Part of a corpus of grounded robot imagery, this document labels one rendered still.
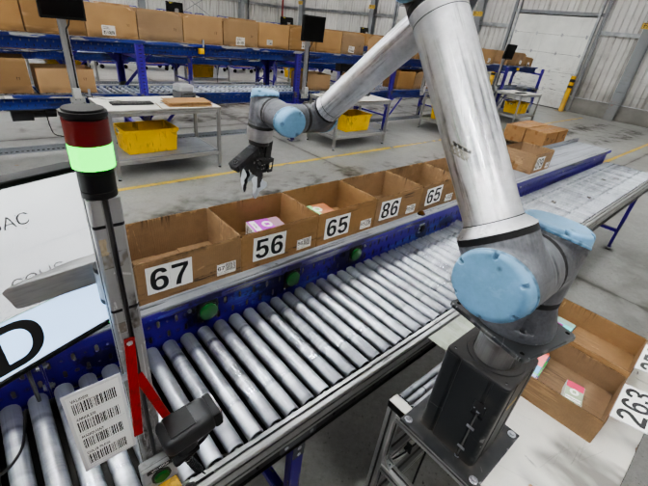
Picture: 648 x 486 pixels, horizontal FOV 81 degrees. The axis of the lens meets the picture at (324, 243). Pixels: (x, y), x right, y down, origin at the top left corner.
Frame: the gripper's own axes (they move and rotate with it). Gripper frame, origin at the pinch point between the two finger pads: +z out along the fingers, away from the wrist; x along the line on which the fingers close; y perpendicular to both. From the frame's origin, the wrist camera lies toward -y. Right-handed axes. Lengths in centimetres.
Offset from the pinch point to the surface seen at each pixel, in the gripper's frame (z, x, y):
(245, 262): 29.0, -4.7, -1.7
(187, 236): 31.4, 25.6, -7.2
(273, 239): 21.2, -6.7, 10.7
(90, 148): -44, -45, -72
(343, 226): 23, -15, 51
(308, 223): 17.3, -9.7, 28.5
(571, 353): 24, -120, 55
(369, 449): 113, -76, 27
